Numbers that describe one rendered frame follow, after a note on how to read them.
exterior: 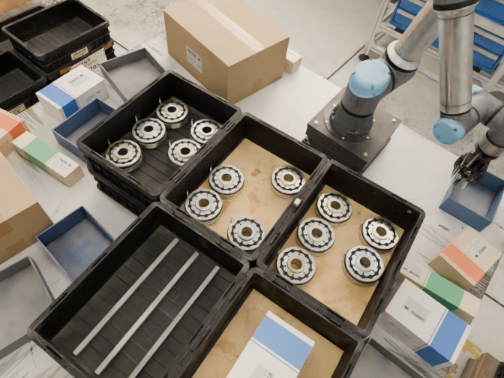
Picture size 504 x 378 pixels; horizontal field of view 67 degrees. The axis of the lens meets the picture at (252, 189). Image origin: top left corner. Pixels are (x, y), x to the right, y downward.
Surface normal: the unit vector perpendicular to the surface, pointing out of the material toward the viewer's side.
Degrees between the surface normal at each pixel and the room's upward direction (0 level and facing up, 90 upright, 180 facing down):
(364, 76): 9
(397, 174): 0
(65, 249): 0
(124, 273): 0
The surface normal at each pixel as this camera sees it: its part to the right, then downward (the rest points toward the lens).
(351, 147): 0.07, -0.51
